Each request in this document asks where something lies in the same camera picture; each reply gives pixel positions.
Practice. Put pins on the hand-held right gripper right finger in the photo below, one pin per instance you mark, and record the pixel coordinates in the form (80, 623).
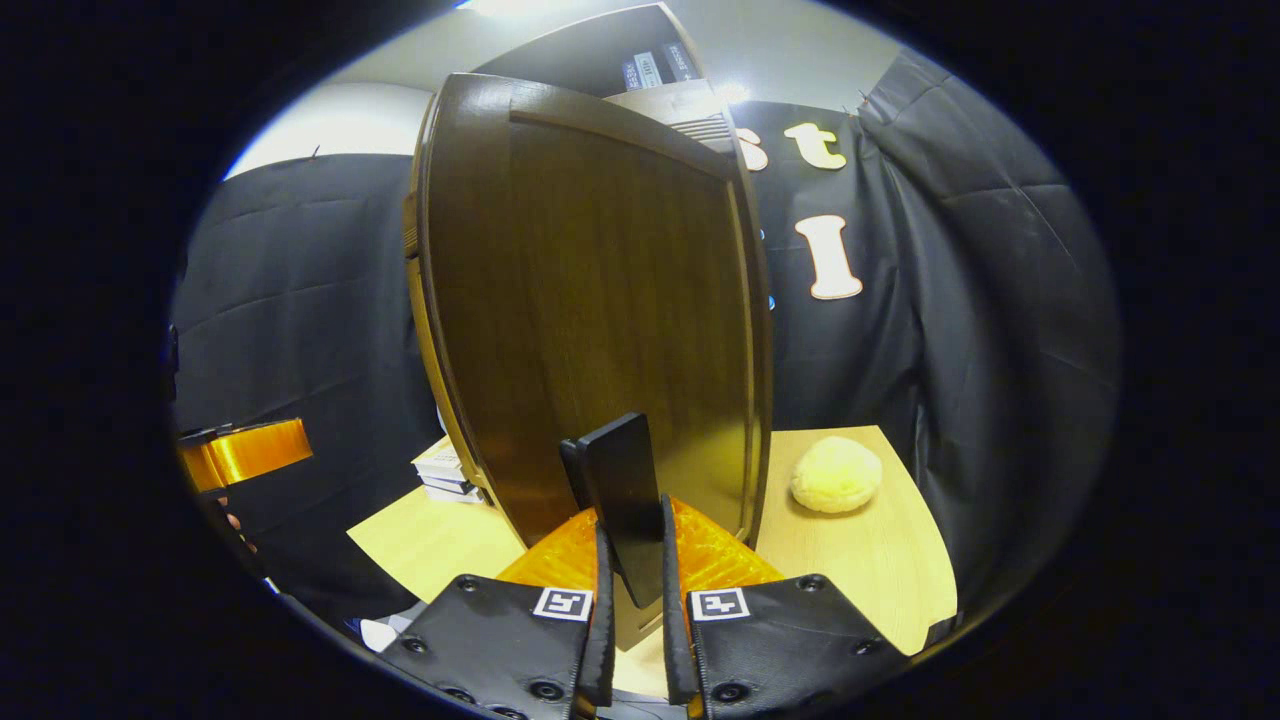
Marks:
(675, 640)

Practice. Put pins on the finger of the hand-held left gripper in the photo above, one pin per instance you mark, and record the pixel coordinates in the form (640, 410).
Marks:
(250, 452)

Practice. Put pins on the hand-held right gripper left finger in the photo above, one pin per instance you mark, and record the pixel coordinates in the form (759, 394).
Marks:
(605, 640)

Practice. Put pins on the wooden shoe cabinet door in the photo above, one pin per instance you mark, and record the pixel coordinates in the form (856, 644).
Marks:
(600, 280)

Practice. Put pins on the wooden double-door shoe cabinet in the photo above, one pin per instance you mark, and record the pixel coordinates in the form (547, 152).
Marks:
(580, 50)

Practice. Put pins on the stack of books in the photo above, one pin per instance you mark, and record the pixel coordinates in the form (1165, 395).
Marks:
(445, 470)

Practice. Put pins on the pale yellow round bun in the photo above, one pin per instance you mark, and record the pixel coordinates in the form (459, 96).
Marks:
(836, 475)

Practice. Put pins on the black backdrop cloth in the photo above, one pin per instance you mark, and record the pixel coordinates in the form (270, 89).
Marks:
(950, 300)

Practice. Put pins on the dark blue book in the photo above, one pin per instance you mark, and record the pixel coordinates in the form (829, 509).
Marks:
(680, 62)
(632, 72)

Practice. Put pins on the light grey book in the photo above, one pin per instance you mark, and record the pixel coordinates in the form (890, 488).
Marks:
(649, 68)

